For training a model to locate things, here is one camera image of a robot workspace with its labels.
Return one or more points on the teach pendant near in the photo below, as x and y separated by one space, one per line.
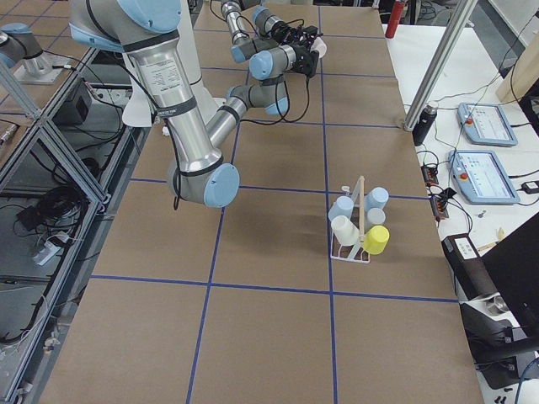
481 178

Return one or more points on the black box with label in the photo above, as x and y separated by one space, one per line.
470 277

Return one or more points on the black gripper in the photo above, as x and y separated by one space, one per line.
283 32
301 55

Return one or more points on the black monitor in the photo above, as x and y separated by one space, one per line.
513 267

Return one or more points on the steel cup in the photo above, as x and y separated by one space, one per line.
497 305

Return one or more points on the black water bottle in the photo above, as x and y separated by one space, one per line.
426 119

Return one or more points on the aluminium frame post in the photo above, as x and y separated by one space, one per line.
442 53

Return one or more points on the teach pendant far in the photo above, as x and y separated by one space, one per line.
486 124

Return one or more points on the white wire cup rack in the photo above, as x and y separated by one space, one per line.
354 253

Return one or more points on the grey cup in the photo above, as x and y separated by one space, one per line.
375 217

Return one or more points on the red bottle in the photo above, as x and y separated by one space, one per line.
394 19

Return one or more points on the teach pendant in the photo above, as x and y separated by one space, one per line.
481 178
486 124

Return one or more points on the light blue cup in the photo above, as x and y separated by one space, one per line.
343 205
377 198

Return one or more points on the small black device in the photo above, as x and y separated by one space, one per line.
530 187

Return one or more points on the pale green cup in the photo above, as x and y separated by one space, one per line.
345 230

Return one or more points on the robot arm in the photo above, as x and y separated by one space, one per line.
147 34
254 28

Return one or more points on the pink cup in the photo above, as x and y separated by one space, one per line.
319 46

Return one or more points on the white pedestal column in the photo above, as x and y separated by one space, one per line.
208 105

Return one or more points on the yellow cup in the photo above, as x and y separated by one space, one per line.
376 240

